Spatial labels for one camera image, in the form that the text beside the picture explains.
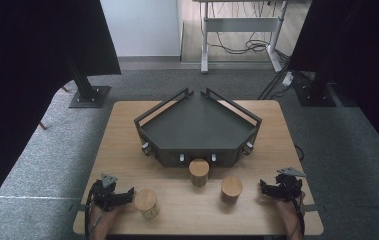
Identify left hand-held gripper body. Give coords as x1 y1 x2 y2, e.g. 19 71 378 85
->
91 173 125 212

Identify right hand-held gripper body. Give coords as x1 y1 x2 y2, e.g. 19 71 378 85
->
275 167 307 203

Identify glass jar with pale beans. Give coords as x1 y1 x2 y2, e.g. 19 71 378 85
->
134 188 161 220

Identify short jar with wooden lid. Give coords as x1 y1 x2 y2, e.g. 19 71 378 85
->
220 176 244 204

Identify glass jar with dark contents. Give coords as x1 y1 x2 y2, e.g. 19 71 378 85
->
188 158 210 187

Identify dark corner shelf rack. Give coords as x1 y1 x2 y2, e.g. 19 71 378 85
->
133 87 263 168

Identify person's left hand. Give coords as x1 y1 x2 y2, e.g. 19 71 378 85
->
89 204 128 231

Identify black metal stand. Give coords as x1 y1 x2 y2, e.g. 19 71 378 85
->
293 71 337 108
66 56 112 109

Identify white power plug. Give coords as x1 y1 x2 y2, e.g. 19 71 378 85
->
281 71 295 87

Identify black curtain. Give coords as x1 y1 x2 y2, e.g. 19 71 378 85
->
288 0 379 164
0 0 122 226

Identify left hand-held gripper cable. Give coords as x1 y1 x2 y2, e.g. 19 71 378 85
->
84 181 104 239

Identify hand-held gripper cable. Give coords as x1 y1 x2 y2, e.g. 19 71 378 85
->
288 193 307 239
84 181 104 239

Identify grey metal bracket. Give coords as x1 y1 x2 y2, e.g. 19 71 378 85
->
305 203 326 213
68 203 86 214

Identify right hand-held gripper cable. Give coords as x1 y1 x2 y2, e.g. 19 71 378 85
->
288 193 307 239

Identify thin black cable loop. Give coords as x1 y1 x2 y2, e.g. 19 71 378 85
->
294 143 305 163

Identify black floor cables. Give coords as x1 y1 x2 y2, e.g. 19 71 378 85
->
257 49 298 101

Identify tangle of black cables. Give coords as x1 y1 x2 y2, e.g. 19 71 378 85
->
206 1 290 56

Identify white desk frame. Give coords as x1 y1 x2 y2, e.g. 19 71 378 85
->
191 0 290 74

